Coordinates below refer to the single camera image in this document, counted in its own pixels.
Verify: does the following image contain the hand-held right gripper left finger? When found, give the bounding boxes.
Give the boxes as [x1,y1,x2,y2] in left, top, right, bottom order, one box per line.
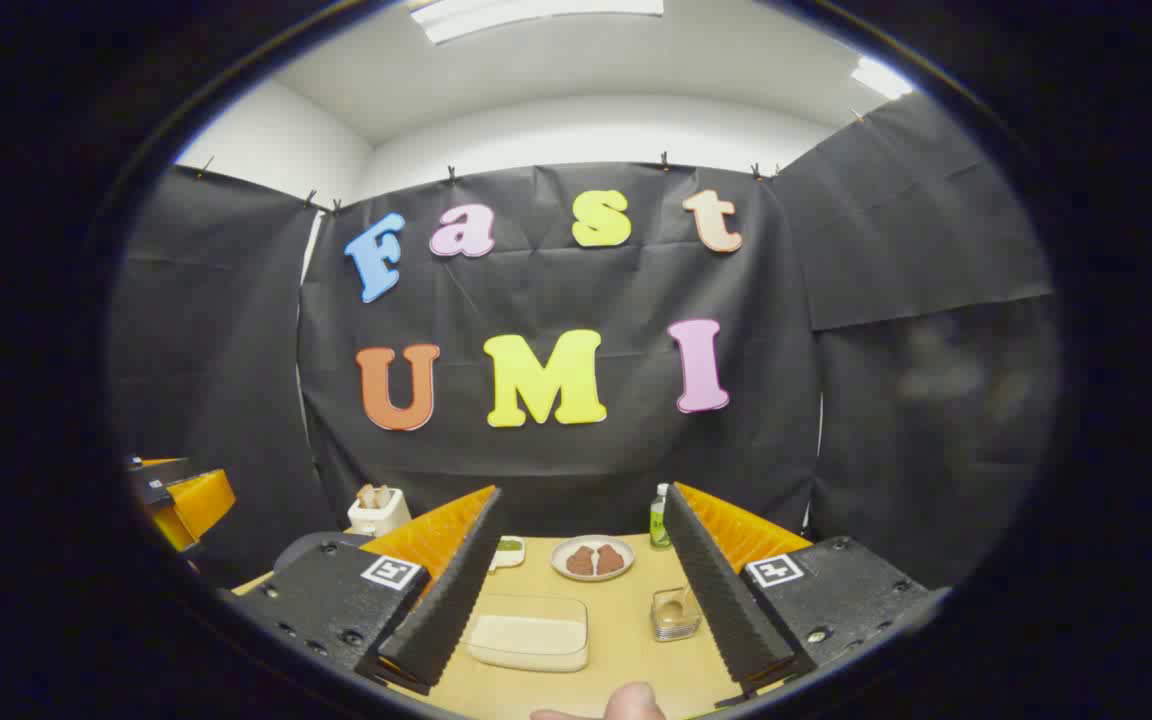
[231,485,504,696]

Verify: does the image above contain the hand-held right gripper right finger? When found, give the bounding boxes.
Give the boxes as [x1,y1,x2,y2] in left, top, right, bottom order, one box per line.
[663,482,947,701]

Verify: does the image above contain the clear plastic rice container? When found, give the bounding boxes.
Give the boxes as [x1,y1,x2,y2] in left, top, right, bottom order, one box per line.
[464,593,591,673]

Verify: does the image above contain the clear square chopstick holder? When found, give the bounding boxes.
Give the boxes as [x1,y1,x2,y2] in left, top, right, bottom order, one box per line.
[650,586,703,642]

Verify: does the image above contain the dark grey rice cooker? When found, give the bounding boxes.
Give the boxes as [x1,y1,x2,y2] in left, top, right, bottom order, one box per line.
[273,531,375,573]

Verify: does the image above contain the white toaster with bread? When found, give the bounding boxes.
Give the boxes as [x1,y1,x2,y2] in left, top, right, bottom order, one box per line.
[348,484,413,538]

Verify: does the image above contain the white round plate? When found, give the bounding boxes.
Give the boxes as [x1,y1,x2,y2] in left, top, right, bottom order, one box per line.
[550,534,636,583]

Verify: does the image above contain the black backdrop cloth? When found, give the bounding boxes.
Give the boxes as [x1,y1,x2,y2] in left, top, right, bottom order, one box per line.
[111,90,1062,591]

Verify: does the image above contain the white ceiling light panel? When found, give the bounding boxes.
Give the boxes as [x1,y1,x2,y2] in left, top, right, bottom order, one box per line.
[851,56,914,101]
[411,0,665,45]

